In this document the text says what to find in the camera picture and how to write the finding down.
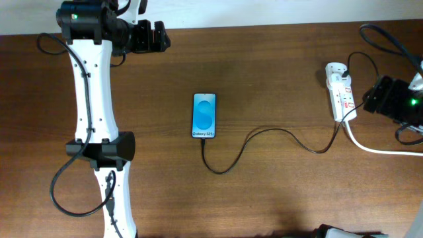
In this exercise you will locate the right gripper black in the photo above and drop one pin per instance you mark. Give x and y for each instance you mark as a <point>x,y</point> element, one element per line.
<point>386,96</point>

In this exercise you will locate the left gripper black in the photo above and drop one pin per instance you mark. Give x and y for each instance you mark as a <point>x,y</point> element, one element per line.
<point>145,44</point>

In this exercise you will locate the blue Samsung Galaxy smartphone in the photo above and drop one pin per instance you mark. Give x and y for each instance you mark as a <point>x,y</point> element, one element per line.
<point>204,115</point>

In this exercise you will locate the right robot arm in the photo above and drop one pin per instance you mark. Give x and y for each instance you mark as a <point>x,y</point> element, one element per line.
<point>414,127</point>

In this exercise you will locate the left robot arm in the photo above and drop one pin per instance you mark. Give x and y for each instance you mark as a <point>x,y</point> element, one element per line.
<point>94,32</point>

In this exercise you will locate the white USB charger adapter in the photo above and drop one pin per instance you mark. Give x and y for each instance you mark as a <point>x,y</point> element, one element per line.
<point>335,75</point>

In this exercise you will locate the white power strip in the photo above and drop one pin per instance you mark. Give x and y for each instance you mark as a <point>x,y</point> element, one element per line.
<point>342,101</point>

